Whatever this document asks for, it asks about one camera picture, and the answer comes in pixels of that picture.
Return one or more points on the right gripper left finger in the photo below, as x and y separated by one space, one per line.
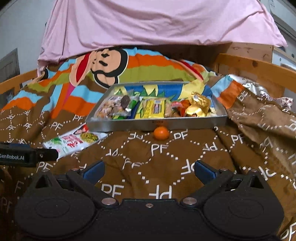
84 182

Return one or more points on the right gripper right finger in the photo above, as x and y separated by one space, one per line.
213 181

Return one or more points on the white green vegetable snack bag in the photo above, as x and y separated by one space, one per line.
75 140

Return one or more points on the small orange mandarin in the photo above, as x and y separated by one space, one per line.
161 133

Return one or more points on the gold foil snack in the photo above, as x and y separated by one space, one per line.
199 105

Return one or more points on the nut bar clear wrapper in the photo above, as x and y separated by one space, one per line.
105 109

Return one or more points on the orange chicken foot pack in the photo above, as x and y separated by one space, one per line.
179 107

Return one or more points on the dark dried fruit pack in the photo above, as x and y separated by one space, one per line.
123 105

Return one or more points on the green sausage stick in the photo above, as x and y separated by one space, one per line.
126 111

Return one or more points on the yellow snack pack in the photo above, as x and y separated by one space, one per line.
151 108

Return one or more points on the rice cracker clear pack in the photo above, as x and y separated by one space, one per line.
171 108

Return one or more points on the metal tray with dinosaur cloth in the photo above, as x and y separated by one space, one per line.
123 116

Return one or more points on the floral silver quilt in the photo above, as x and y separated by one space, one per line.
259 90

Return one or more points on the wooden cabinet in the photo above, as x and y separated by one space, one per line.
268 53

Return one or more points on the pink bed sheet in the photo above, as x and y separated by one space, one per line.
77 27

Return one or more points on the white air conditioner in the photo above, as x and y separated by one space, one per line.
283 13

